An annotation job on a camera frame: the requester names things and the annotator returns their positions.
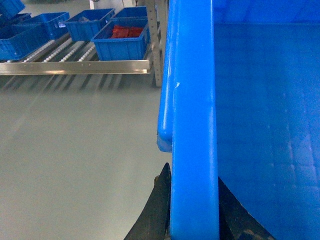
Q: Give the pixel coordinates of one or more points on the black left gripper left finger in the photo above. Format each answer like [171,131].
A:
[153,221]

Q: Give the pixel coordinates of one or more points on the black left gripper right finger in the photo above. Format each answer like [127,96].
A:
[235,222]

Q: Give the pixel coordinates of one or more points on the large blue plastic crate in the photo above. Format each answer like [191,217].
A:
[240,103]

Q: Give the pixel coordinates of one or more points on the steel roller shelf rack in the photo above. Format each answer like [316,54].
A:
[61,60]

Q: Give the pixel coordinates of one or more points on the blue bin middle shelf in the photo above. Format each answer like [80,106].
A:
[86,24]

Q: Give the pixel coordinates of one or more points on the blue bin shelf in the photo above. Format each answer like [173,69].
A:
[86,24]
[18,41]

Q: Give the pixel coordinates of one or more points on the blue bin far left shelf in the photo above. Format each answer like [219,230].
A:
[18,41]

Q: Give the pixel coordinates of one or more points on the blue bin with red parts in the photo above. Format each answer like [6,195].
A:
[122,39]

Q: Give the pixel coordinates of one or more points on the blue bin behind red parts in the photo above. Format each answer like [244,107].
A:
[132,12]

